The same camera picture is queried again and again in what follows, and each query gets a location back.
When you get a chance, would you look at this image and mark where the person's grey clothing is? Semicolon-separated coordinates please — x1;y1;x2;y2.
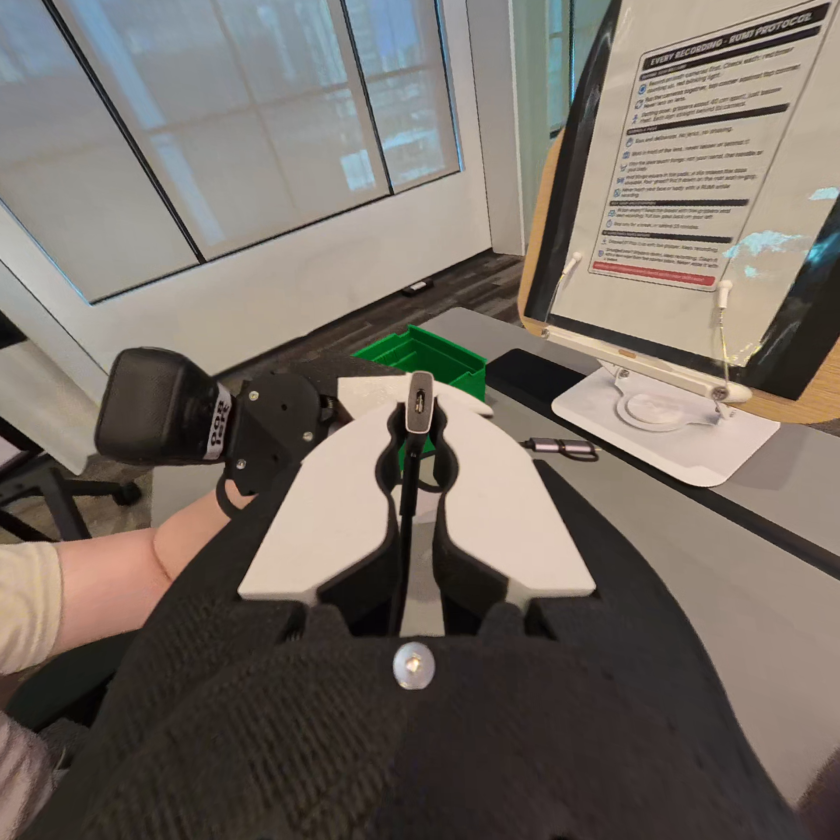
0;712;70;840

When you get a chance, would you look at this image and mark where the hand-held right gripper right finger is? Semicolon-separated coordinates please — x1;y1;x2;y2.
433;403;598;610

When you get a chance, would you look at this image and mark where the grey usb adapter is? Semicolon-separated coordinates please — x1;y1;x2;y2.
521;436;599;462

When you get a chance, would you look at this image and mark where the person's left forearm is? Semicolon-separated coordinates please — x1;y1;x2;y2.
0;525;173;677

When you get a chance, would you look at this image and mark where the black office chair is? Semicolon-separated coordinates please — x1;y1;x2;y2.
0;420;144;542

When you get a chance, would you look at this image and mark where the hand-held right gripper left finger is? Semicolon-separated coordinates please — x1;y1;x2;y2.
236;400;406;605

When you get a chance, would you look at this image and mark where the white sign stand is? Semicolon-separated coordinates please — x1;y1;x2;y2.
541;325;782;488

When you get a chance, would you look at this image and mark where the person's left hand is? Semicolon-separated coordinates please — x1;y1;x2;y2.
156;491;265;583

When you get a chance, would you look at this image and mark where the black pad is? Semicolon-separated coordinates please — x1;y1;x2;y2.
486;348;614;408

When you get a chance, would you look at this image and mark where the black usb-c cable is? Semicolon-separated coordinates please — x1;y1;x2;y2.
398;451;455;494

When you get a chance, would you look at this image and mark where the grey USB-C cable plug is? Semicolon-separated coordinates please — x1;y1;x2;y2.
387;371;437;634

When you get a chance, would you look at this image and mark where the laminated instruction sheet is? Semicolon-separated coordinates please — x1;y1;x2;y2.
548;0;840;368

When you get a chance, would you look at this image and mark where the wooden sign board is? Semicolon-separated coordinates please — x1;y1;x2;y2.
517;0;840;424

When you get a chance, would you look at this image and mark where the green plastic bin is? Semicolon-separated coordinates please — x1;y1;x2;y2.
352;325;488;403

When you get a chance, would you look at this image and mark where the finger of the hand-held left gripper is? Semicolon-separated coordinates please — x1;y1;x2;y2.
336;374;495;422

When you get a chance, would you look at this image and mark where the large glass window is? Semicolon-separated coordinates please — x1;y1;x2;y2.
0;0;463;306

